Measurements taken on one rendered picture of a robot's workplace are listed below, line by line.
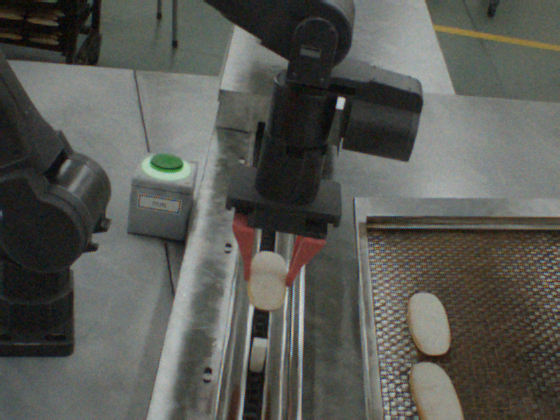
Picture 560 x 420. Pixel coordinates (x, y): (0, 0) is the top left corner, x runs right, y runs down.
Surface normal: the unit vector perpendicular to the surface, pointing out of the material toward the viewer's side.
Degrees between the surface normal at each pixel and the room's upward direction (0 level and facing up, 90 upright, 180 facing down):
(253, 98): 90
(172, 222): 90
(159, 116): 0
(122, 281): 0
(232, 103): 90
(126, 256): 0
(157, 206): 90
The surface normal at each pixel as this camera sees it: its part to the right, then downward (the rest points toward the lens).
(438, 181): 0.16, -0.86
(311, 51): -0.11, 0.47
